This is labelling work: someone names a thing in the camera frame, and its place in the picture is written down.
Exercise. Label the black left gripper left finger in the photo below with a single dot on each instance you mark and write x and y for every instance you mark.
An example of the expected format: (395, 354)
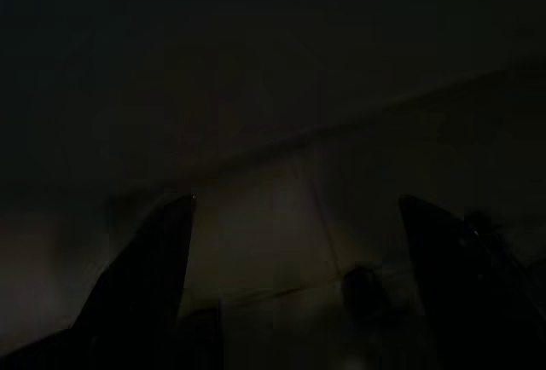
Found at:
(141, 285)

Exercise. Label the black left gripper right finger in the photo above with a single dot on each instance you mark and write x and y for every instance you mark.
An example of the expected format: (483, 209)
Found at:
(460, 293)

